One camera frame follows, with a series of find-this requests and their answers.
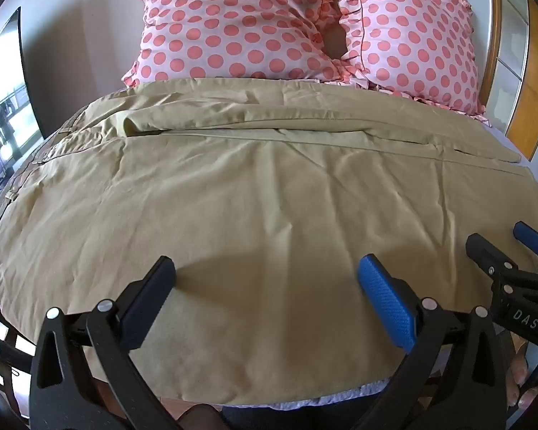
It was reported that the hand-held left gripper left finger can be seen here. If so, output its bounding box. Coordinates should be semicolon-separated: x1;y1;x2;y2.
29;256;193;430

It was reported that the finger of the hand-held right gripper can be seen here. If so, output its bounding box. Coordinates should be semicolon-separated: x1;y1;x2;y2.
513;221;538;261
465;233;523;298

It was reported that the person's right hand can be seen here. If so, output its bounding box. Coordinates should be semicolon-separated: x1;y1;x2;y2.
506;353;538;413

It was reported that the pink polka dot pillow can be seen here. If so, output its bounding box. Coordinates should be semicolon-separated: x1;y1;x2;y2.
121;0;347;89
320;0;489;123

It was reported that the dark wooden bed frame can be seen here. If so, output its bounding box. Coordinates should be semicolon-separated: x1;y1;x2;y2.
0;293;43;415

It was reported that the person's dark clothing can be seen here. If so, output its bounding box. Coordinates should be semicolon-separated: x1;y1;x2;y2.
161;392;388;430

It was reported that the window with dark frame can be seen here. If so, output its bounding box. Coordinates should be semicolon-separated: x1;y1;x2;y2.
0;6;44;191

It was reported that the wooden headboard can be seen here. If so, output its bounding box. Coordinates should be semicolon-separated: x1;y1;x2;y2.
424;0;538;162

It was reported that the tan bed sheet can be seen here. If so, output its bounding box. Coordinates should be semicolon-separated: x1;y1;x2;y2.
0;77;538;407

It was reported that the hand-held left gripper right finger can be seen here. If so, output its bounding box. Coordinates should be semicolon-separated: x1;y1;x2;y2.
358;253;521;430

